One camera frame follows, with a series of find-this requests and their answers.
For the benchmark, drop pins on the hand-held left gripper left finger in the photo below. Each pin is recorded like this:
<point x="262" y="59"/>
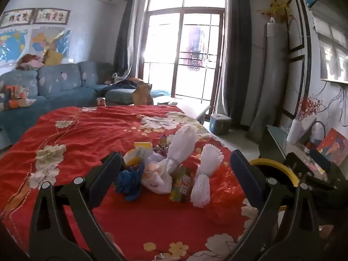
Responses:
<point x="101" y="180"/>

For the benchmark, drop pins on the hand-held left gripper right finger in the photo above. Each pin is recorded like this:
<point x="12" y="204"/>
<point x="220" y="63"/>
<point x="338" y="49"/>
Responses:
<point x="244" y="175"/>

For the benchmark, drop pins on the yellow and white packet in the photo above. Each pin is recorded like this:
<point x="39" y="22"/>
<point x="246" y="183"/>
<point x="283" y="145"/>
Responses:
<point x="138" y="152"/>

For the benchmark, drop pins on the colourful snack wrapper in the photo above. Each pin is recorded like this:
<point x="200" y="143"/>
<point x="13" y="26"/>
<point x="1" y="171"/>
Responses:
<point x="180" y="187"/>

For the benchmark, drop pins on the white plastic bag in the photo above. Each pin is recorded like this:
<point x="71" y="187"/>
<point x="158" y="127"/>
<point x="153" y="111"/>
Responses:
<point x="180" y="144"/>

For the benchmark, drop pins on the shiny purple wrapper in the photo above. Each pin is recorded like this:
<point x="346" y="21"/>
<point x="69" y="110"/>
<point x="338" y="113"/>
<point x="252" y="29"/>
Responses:
<point x="163" y="141"/>

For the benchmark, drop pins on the person's left hand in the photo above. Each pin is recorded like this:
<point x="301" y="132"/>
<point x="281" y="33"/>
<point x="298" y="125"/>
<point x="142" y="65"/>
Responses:
<point x="112" y="240"/>

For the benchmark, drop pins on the red floral blanket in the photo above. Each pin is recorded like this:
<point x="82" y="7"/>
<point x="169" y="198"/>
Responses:
<point x="81" y="141"/>

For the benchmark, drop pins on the colourful painting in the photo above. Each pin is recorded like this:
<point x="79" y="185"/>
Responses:
<point x="335" y="146"/>

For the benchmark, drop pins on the glass television cabinet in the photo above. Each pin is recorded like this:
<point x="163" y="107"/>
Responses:
<point x="277" y="138"/>

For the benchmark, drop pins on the blue storage box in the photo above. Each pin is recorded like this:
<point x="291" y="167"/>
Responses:
<point x="220" y="125"/>

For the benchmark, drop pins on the white coffee table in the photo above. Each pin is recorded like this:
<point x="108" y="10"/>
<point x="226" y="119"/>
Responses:
<point x="190" y="108"/>

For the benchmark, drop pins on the red artificial flower branches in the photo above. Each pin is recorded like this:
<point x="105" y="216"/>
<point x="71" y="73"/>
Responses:
<point x="308" y="108"/>

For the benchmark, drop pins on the brown paper bag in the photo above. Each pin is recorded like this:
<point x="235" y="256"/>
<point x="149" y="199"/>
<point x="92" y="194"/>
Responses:
<point x="142" y="95"/>

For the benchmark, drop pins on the dark clothes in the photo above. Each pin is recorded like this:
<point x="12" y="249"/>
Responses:
<point x="122" y="83"/>

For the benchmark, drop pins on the grey covered standing air conditioner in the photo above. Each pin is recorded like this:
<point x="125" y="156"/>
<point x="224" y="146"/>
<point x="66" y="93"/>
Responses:
<point x="272" y="73"/>

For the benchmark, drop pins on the blue fabric sofa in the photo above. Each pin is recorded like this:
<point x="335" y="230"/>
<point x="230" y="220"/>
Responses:
<point x="59" y="78"/>

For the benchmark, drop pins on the dark grey curtain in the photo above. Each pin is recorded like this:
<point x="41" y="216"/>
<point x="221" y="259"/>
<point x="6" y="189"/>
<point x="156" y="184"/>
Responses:
<point x="236" y="59"/>
<point x="123" y="40"/>

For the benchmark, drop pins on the orange patterned cushion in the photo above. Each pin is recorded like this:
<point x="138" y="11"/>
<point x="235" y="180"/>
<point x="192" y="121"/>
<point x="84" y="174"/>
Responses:
<point x="16" y="98"/>

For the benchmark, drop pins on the yellow cushion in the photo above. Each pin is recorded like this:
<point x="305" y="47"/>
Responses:
<point x="53" y="57"/>

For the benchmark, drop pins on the hanging patterned cloth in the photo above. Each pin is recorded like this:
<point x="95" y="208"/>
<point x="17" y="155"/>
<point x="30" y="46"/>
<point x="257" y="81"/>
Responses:
<point x="195" y="49"/>

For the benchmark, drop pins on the pile of stuffed toys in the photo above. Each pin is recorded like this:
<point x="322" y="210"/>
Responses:
<point x="30" y="61"/>

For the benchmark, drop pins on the glass balcony door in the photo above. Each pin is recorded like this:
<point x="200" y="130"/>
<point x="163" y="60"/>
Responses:
<point x="163" y="46"/>

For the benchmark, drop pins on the colourful country map poster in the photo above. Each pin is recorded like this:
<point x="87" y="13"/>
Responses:
<point x="46" y="40"/>

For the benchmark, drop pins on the world map poster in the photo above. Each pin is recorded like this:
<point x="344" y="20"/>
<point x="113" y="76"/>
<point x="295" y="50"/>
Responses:
<point x="13" y="46"/>

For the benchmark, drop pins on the yellow artificial flowers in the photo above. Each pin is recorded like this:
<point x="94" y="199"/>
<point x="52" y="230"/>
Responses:
<point x="277" y="9"/>

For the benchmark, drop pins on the framed embroidered picture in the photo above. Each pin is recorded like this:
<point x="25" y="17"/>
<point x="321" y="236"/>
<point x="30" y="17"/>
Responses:
<point x="16" y="18"/>
<point x="53" y="16"/>

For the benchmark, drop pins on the wall television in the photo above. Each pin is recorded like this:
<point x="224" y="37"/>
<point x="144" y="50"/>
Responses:
<point x="333" y="54"/>

